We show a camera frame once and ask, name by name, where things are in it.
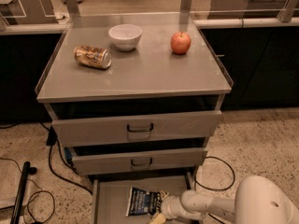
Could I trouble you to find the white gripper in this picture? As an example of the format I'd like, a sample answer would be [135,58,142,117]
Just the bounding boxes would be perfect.
[149,190,186,224]

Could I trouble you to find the blue chip bag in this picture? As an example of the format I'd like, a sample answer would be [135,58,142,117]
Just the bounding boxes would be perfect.
[126,187,163,217]

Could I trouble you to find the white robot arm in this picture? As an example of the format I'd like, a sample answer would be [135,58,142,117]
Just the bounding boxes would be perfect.
[149,175,299,224]

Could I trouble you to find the middle grey drawer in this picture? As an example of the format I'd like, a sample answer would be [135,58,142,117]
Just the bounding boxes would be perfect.
[73,147,207,175]

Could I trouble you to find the grey drawer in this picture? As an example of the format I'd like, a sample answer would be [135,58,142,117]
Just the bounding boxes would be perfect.
[52,110,221,147]
[91,171,194,224]
[73,147,207,175]

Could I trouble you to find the bottom grey drawer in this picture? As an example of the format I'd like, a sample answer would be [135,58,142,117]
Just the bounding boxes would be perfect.
[91,171,194,224]

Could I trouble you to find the top grey drawer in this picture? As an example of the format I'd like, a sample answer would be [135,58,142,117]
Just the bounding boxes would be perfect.
[52,110,221,147]

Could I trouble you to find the grey drawer cabinet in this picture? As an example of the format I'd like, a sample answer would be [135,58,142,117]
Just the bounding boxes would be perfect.
[36,13,231,177]

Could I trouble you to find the black pole stand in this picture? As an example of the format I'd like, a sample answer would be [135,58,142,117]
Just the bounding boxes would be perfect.
[10,161,36,224]

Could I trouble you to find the gold soda can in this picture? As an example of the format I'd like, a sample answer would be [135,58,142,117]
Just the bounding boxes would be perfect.
[74,45,112,70]

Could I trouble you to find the red apple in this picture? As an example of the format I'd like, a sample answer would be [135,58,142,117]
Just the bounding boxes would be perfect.
[170,32,192,55]

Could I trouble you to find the white ceramic bowl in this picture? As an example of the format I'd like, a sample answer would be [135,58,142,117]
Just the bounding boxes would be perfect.
[108,24,142,51]

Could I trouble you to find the black floor cable right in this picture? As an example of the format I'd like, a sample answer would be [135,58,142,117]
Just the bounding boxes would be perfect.
[193,156,236,224]

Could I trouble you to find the black floor cable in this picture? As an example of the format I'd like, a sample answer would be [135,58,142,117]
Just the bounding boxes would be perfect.
[38,121,93,196]
[193,156,236,224]

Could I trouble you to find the thin black looped cable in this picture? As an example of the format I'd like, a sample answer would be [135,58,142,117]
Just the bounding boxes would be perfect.
[0,156,56,224]

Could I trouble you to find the black floor cable left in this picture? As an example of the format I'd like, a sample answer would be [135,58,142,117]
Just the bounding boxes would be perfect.
[38,121,93,196]

